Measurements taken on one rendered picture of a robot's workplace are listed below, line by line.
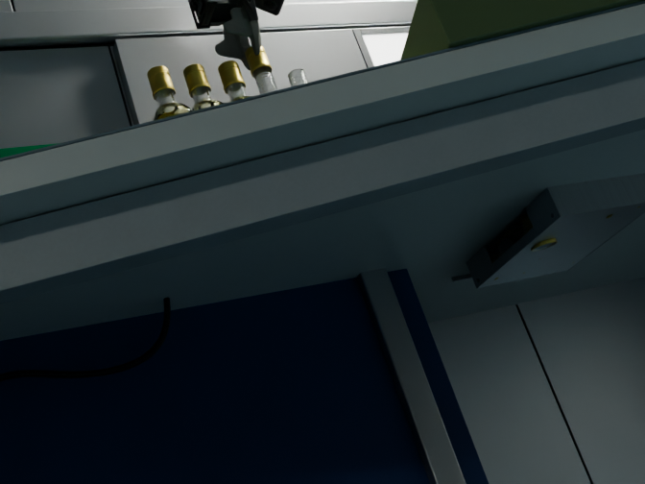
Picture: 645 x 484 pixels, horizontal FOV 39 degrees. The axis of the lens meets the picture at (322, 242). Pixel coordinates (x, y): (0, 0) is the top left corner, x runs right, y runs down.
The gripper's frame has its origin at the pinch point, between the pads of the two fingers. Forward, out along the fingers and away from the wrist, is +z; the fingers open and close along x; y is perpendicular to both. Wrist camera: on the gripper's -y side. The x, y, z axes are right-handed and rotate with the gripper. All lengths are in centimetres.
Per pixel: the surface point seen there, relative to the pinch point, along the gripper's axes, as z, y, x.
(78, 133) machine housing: 3.0, 28.5, -14.5
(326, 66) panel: -5.0, -19.4, -11.8
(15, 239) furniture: 49, 50, 43
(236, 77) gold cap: 5.6, 5.7, 2.2
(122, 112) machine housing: -0.4, 20.3, -14.6
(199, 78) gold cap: 5.1, 11.8, 1.9
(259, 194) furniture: 51, 30, 49
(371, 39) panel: -10.9, -31.5, -12.1
